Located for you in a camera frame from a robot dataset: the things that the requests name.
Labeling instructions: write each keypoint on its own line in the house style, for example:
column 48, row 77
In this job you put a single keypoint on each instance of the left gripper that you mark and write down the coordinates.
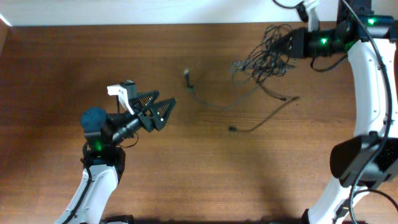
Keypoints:
column 146, row 117

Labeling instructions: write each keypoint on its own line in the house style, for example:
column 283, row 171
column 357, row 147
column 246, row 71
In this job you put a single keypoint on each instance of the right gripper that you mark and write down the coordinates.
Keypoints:
column 300, row 37

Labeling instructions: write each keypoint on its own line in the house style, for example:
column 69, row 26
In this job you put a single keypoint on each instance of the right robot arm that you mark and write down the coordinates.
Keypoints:
column 368, row 41

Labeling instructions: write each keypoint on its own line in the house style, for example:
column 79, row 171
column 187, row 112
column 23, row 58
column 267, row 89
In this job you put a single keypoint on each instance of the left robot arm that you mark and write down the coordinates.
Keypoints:
column 104, row 156

